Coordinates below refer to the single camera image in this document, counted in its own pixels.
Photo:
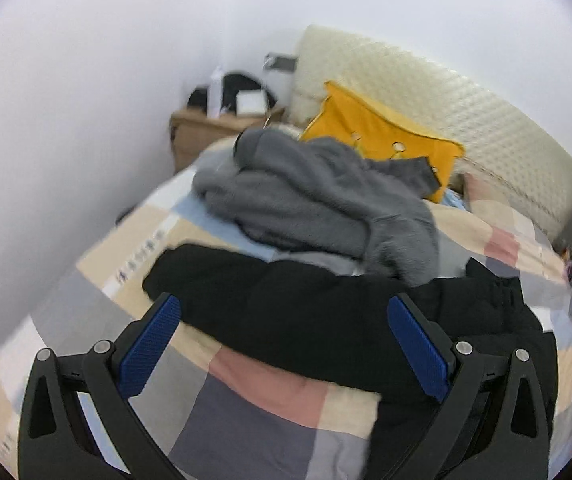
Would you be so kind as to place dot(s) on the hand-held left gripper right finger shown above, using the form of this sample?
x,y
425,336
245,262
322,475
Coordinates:
x,y
418,350

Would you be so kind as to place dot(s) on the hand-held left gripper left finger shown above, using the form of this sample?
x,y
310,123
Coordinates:
x,y
148,345

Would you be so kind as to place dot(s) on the black garment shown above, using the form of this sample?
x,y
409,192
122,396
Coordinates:
x,y
316,310

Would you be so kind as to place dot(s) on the checked blanket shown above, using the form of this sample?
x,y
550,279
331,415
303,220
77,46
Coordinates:
x,y
266,410

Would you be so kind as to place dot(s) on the pink pillow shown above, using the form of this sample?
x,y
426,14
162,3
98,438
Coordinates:
x,y
475,187

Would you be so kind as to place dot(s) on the grey fleece garment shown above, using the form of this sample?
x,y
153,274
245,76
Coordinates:
x,y
316,195

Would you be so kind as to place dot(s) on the wooden nightstand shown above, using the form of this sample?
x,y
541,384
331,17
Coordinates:
x,y
201,135

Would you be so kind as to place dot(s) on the yellow pillow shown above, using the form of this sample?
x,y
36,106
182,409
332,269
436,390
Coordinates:
x,y
365,120

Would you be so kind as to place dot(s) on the cream quilted headboard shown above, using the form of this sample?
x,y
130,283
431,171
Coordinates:
x,y
465,100

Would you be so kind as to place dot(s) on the white bottle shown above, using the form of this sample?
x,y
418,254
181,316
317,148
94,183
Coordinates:
x,y
216,92

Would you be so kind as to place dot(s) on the white box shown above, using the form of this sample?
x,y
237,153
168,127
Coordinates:
x,y
251,102

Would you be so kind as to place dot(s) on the black bag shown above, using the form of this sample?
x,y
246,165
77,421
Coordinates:
x,y
238,82

